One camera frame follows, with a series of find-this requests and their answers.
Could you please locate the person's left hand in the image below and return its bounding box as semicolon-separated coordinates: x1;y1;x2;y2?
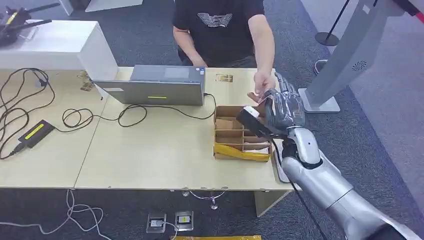
246;69;278;104

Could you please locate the person's right hand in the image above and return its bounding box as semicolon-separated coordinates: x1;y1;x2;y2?
191;57;209;69

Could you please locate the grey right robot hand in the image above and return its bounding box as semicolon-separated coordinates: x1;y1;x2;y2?
262;72;308;136

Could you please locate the printed card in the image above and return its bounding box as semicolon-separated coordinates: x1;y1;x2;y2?
214;73;234;84

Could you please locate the person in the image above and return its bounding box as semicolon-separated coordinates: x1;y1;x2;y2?
172;0;278;104

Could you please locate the grey laptop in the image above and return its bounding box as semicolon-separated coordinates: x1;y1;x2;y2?
92;64;207;107

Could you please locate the white flat pad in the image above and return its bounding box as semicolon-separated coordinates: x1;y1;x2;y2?
271;140;293;184

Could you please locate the wooden card box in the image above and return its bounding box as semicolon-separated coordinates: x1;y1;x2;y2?
212;104;275;164

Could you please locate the yellow strip on box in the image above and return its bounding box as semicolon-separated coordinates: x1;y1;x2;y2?
213;142;271;164

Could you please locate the black stanchion pole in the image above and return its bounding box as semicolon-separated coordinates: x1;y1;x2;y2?
314;0;352;48

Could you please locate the grey kiosk stand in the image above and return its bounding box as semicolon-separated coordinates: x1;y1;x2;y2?
297;0;412;115

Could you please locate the pale wooden desk leg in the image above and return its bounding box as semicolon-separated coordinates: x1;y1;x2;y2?
254;190;294;219

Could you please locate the yellow floor tape strip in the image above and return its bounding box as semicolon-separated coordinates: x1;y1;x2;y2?
170;234;263;240

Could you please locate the silver floor socket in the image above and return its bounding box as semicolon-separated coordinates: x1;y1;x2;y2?
174;210;195;232
146;212;168;234

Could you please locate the white cabinet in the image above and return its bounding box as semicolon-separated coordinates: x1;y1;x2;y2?
0;19;119;82

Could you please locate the red barrier tape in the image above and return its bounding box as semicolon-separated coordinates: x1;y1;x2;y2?
410;9;424;25

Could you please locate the black power adapter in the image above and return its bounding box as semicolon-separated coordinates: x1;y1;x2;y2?
17;119;56;149

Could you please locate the black drone device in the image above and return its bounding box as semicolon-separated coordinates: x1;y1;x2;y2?
0;2;62;48

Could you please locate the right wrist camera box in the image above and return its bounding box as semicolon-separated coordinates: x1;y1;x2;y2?
235;105;276;139

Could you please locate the chrome metal bracket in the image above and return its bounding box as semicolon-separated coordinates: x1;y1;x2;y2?
313;58;330;76

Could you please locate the black laptop charging cable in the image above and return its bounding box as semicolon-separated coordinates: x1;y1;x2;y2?
52;93;218;134

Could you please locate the black mains cable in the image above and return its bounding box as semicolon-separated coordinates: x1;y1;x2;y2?
0;67;57;161

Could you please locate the white floor cable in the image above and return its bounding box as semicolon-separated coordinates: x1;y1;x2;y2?
0;189;114;240

